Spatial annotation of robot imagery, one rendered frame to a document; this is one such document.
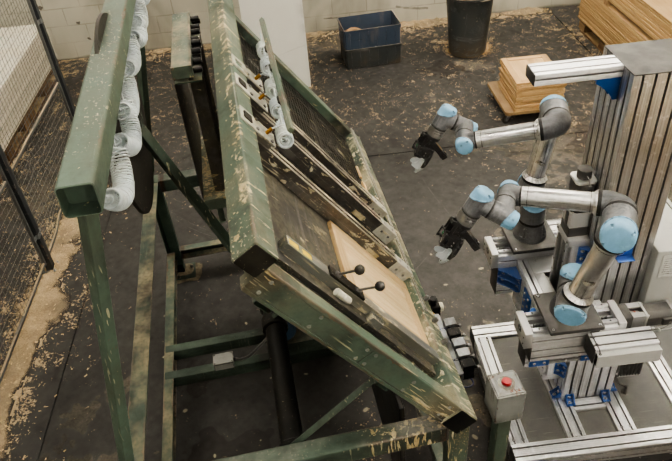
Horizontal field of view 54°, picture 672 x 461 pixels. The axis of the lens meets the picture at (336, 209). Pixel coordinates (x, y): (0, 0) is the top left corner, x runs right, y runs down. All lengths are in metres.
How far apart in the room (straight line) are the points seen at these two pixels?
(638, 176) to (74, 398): 3.23
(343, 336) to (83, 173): 0.97
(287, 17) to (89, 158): 4.75
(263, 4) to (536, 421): 4.40
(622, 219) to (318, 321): 1.06
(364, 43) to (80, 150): 5.34
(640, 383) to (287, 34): 4.37
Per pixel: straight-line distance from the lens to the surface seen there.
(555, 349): 2.98
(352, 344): 2.24
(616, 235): 2.38
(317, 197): 2.74
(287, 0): 6.39
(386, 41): 7.04
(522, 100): 5.98
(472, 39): 7.15
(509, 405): 2.78
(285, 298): 2.04
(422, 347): 2.74
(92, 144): 1.91
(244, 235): 1.93
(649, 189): 2.80
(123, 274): 4.91
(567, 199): 2.51
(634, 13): 6.82
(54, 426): 4.20
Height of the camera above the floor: 3.11
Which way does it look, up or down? 38 degrees down
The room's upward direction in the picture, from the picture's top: 5 degrees counter-clockwise
